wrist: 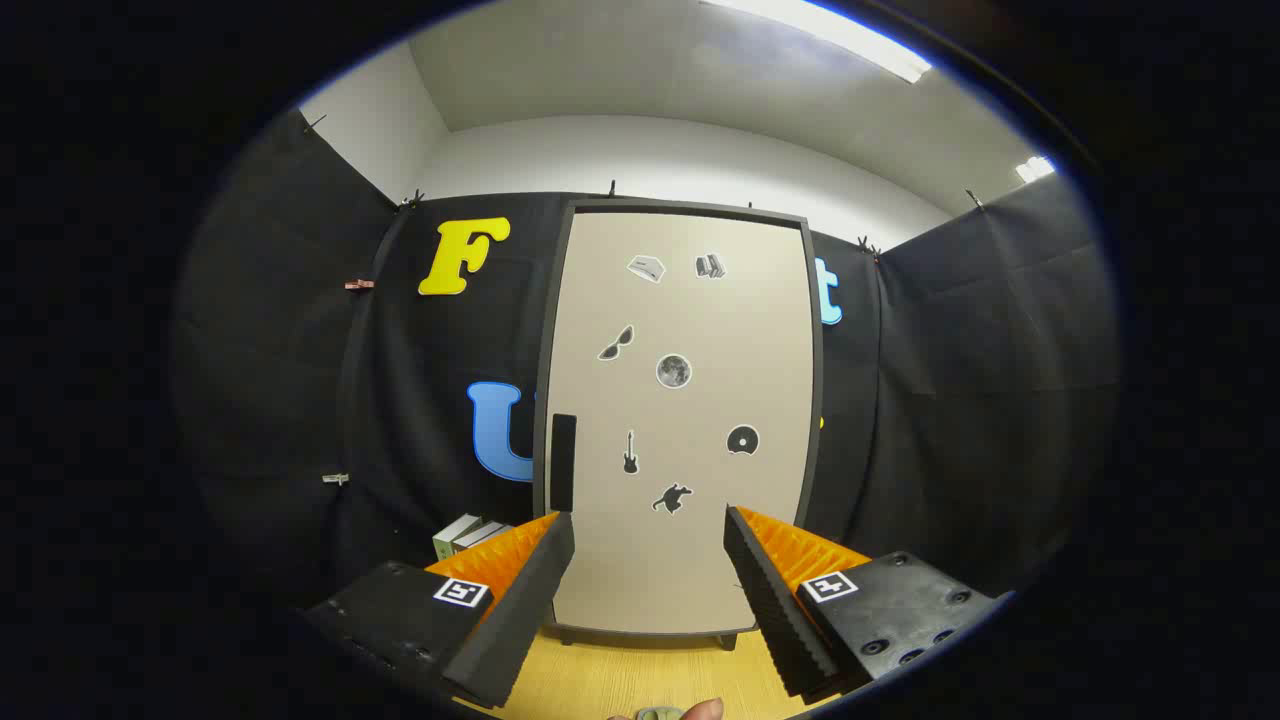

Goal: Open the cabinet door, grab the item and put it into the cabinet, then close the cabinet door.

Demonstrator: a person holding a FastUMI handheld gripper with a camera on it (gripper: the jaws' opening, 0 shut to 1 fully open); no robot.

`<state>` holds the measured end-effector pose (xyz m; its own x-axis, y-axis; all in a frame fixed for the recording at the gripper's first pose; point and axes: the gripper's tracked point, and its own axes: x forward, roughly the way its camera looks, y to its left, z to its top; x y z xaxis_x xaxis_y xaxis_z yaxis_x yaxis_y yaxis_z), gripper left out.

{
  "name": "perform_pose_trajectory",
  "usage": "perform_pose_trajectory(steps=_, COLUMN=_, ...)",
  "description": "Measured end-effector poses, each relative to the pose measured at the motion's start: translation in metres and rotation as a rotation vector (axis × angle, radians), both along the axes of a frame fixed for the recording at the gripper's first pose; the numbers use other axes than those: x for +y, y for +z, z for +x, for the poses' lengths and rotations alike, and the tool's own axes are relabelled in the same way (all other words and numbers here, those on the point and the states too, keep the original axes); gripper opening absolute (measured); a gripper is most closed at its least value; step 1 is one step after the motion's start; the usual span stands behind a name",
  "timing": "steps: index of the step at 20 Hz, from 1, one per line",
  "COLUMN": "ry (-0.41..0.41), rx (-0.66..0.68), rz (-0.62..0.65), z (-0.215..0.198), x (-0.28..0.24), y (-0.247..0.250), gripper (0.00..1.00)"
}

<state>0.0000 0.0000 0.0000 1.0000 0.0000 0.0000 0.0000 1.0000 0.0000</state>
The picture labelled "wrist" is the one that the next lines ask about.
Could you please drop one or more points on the dark grey cabinet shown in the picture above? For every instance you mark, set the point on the dark grey cabinet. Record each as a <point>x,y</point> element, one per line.
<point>817,400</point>

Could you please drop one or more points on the long ceiling light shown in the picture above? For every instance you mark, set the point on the long ceiling light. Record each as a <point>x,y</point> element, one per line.
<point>830,35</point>

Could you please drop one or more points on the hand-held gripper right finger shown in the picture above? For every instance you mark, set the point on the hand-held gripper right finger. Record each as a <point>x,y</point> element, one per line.
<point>775,610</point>

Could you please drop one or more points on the black backdrop cloth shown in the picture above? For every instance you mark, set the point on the black backdrop cloth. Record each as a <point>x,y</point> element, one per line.
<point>950,400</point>

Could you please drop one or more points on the green book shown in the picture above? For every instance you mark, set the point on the green book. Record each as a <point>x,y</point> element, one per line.
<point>442,545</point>

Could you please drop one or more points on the small ceiling light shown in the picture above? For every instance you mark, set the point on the small ceiling light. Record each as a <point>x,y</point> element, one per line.
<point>1035,168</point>

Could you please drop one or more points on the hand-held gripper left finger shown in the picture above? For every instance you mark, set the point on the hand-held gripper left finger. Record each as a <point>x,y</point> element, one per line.
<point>525,620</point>

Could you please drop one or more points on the light green slipper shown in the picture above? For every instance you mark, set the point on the light green slipper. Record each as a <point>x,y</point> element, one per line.
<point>660,714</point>

